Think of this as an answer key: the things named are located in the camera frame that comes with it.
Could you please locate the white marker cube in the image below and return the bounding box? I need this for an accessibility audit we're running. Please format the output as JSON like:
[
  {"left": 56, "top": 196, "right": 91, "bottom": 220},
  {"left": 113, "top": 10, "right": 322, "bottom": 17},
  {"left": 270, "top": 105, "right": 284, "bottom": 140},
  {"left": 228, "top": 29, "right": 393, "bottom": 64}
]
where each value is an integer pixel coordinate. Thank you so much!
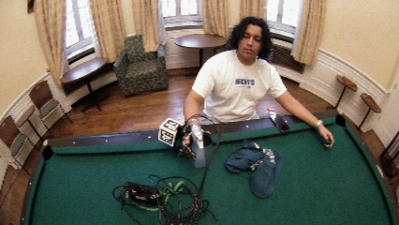
[{"left": 157, "top": 117, "right": 183, "bottom": 147}]

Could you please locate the black phone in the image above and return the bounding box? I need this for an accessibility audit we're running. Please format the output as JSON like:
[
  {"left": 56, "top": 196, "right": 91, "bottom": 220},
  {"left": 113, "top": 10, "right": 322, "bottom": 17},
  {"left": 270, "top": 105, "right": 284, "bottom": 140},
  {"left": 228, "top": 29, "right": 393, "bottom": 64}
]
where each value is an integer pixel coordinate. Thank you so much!
[{"left": 272, "top": 115, "right": 291, "bottom": 133}]

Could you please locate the dark teal cloth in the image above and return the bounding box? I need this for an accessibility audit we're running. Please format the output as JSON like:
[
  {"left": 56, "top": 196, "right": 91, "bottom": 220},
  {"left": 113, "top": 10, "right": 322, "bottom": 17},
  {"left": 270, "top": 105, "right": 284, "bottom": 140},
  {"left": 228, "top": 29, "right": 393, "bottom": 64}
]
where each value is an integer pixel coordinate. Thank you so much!
[{"left": 224, "top": 139, "right": 268, "bottom": 174}]

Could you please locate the black metal rack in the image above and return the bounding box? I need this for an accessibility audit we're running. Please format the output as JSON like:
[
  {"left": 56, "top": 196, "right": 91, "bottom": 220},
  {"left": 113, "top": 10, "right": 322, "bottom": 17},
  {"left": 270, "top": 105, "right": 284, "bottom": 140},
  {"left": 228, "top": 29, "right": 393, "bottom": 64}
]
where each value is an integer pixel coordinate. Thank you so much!
[{"left": 379, "top": 130, "right": 399, "bottom": 180}]

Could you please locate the small red-capped bottle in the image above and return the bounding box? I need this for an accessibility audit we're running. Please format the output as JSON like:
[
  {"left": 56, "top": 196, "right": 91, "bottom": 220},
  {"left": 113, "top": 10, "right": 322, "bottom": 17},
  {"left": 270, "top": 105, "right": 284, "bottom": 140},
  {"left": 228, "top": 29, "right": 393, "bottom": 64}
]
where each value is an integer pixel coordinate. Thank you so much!
[{"left": 266, "top": 107, "right": 278, "bottom": 122}]

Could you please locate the black electronic box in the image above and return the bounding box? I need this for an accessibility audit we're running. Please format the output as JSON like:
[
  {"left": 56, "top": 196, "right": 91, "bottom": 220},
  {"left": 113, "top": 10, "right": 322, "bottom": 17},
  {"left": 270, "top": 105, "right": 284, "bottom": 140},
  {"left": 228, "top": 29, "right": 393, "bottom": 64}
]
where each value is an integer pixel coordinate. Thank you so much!
[{"left": 123, "top": 182, "right": 162, "bottom": 204}]

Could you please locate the blue cloth cap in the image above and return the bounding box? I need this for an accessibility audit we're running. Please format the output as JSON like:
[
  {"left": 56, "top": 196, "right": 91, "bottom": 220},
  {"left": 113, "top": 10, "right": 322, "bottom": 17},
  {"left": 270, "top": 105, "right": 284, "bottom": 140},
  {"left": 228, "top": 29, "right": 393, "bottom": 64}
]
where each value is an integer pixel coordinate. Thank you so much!
[{"left": 248, "top": 148, "right": 283, "bottom": 200}]

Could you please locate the the person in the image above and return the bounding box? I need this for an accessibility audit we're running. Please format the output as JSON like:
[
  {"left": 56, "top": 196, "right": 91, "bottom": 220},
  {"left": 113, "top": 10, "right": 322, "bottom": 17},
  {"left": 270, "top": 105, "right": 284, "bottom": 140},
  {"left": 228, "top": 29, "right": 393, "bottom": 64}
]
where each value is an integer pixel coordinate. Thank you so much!
[{"left": 183, "top": 16, "right": 335, "bottom": 149}]

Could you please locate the green patterned armchair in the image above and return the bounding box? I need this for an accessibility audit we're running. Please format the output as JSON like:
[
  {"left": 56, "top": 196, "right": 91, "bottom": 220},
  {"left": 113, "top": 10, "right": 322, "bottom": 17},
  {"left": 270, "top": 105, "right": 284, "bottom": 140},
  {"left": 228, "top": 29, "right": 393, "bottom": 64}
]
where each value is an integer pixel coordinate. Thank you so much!
[{"left": 113, "top": 34, "right": 170, "bottom": 97}]

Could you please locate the dark radiator grille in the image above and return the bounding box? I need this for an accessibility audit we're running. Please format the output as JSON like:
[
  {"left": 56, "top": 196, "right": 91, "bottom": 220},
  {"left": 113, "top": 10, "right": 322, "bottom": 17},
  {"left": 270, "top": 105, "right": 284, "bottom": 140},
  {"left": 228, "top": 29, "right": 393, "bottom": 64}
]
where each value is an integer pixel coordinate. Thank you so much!
[{"left": 268, "top": 43, "right": 307, "bottom": 75}]

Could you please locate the beige curtain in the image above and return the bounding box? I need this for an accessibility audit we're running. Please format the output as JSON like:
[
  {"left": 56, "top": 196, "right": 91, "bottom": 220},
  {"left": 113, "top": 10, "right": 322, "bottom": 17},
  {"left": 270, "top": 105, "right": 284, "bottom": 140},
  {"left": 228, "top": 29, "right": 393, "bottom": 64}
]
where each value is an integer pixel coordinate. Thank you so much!
[
  {"left": 288, "top": 0, "right": 328, "bottom": 66},
  {"left": 130, "top": 0, "right": 162, "bottom": 53},
  {"left": 33, "top": 0, "right": 69, "bottom": 86},
  {"left": 202, "top": 0, "right": 230, "bottom": 38},
  {"left": 89, "top": 0, "right": 129, "bottom": 64},
  {"left": 238, "top": 0, "right": 268, "bottom": 23}
]

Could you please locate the round wooden table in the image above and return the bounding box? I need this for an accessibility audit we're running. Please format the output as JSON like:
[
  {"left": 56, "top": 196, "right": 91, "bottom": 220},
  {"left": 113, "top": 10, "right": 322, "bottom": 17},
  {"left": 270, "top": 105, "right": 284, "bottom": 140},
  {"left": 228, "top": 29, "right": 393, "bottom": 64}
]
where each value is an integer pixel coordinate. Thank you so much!
[{"left": 173, "top": 33, "right": 228, "bottom": 68}]

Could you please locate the half-round wooden side table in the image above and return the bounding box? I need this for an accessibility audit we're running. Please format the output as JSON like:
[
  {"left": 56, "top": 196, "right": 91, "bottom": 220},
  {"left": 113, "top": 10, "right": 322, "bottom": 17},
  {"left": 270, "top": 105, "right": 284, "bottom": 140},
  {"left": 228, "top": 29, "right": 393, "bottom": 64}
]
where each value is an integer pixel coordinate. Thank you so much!
[{"left": 60, "top": 56, "right": 111, "bottom": 113}]

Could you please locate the wooden chair with green seat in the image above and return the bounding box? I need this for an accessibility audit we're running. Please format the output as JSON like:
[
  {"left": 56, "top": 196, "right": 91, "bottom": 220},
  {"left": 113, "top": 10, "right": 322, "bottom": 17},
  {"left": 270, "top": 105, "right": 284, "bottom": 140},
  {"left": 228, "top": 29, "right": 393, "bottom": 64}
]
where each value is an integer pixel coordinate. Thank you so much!
[
  {"left": 0, "top": 115, "right": 37, "bottom": 171},
  {"left": 28, "top": 79, "right": 74, "bottom": 139}
]

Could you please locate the window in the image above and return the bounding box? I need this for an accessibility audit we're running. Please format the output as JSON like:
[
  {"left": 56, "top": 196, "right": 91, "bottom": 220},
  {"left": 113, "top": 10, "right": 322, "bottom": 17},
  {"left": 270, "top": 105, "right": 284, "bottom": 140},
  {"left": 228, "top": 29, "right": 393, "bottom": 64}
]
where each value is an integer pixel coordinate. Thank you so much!
[
  {"left": 64, "top": 0, "right": 99, "bottom": 61},
  {"left": 158, "top": 0, "right": 204, "bottom": 31},
  {"left": 266, "top": 0, "right": 299, "bottom": 41}
]

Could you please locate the black glove cable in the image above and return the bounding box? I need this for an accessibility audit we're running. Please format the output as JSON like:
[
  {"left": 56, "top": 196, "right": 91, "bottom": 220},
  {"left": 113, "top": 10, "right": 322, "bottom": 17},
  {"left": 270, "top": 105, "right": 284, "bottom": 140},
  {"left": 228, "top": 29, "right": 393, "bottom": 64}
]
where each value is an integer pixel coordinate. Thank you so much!
[{"left": 183, "top": 113, "right": 222, "bottom": 195}]

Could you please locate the green cable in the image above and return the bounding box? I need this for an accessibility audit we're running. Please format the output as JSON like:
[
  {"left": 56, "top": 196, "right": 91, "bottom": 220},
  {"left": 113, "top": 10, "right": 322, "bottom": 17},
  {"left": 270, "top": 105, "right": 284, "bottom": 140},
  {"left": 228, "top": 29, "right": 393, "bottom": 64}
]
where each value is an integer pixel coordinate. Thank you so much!
[{"left": 138, "top": 179, "right": 186, "bottom": 212}]

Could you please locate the small wooden pedestal table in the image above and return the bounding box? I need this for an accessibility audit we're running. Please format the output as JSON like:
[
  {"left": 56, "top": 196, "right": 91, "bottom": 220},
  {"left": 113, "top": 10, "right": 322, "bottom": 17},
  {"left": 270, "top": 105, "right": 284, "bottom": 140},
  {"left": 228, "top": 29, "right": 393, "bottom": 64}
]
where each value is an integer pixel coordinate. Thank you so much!
[
  {"left": 332, "top": 74, "right": 359, "bottom": 111},
  {"left": 357, "top": 92, "right": 383, "bottom": 131}
]

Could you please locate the bundle of black cables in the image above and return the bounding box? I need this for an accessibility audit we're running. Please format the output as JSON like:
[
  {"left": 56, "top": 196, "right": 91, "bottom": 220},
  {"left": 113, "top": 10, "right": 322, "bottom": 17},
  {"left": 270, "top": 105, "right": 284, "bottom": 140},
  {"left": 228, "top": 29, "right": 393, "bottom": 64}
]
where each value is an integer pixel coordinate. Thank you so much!
[{"left": 110, "top": 173, "right": 219, "bottom": 225}]

